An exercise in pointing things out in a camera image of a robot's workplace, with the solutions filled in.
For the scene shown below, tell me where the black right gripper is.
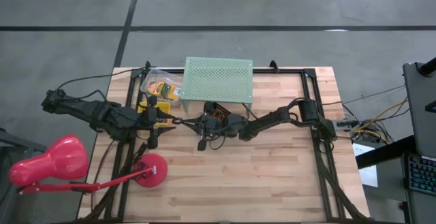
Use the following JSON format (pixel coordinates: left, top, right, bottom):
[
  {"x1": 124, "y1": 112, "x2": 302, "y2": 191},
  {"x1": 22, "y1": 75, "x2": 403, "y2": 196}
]
[{"x1": 180, "y1": 101, "x2": 225, "y2": 152}]

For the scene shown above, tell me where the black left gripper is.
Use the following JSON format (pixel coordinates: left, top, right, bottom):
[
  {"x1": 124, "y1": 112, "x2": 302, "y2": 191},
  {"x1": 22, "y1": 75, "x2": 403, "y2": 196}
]
[{"x1": 136, "y1": 96, "x2": 177, "y2": 150}]

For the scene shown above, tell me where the yellow slotted plastic basket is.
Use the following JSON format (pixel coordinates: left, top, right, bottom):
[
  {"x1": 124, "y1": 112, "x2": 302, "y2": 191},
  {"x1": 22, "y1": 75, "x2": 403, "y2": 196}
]
[{"x1": 138, "y1": 101, "x2": 171, "y2": 129}]

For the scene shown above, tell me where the black slotted plastic basket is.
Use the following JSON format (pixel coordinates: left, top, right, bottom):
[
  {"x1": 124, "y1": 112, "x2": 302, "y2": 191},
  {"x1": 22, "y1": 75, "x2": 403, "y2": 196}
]
[{"x1": 204, "y1": 101, "x2": 236, "y2": 123}]

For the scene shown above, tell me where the clear plastic container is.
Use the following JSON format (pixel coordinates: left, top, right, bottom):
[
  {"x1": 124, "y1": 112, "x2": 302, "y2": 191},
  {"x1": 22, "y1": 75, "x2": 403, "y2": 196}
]
[{"x1": 139, "y1": 67, "x2": 185, "y2": 106}]

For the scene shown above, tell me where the green perforated metal shelf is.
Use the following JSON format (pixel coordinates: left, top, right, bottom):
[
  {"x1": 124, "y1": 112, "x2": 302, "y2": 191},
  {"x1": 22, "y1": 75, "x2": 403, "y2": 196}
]
[{"x1": 179, "y1": 56, "x2": 254, "y2": 113}]

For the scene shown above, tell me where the red desk lamp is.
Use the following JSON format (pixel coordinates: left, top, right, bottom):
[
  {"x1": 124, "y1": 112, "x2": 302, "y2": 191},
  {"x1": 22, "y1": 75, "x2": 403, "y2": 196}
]
[{"x1": 8, "y1": 134, "x2": 168, "y2": 195}]

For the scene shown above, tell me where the dark side desk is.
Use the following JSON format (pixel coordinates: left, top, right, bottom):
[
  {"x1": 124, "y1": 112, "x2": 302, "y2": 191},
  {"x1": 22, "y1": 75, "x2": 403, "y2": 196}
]
[{"x1": 356, "y1": 134, "x2": 436, "y2": 224}]

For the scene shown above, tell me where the grey mounting plate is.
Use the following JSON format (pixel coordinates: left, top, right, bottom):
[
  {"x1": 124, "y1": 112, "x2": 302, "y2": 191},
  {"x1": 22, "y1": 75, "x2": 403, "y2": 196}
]
[{"x1": 335, "y1": 118, "x2": 359, "y2": 130}]

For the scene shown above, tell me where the white paper sheet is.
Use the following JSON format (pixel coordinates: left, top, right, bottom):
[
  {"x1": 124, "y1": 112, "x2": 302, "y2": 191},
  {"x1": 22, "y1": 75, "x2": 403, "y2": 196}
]
[{"x1": 352, "y1": 142, "x2": 379, "y2": 188}]

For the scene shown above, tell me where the blue backlit keyboard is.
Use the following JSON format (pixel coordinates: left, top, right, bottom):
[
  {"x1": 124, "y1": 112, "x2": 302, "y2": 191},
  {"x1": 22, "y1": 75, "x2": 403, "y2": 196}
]
[{"x1": 407, "y1": 154, "x2": 436, "y2": 197}]

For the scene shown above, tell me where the black lamp cord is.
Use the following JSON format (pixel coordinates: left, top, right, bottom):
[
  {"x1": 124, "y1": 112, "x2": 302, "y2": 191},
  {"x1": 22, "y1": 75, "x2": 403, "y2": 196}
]
[{"x1": 89, "y1": 139, "x2": 148, "y2": 218}]

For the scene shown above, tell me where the black aluminium rig frame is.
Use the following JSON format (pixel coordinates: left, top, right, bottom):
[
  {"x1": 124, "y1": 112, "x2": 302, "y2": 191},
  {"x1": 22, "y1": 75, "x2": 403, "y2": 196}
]
[{"x1": 77, "y1": 60, "x2": 374, "y2": 224}]

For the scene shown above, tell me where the yellow floor cable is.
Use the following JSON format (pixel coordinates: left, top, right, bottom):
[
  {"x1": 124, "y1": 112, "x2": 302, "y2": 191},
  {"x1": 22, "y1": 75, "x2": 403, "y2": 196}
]
[{"x1": 354, "y1": 97, "x2": 409, "y2": 140}]

